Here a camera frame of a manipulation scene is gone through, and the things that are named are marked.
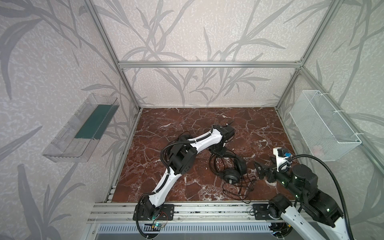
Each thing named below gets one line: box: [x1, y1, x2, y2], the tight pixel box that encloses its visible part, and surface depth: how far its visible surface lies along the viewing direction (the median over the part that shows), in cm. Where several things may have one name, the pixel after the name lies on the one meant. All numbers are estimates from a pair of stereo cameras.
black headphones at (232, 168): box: [209, 150, 256, 204], surface depth 84 cm
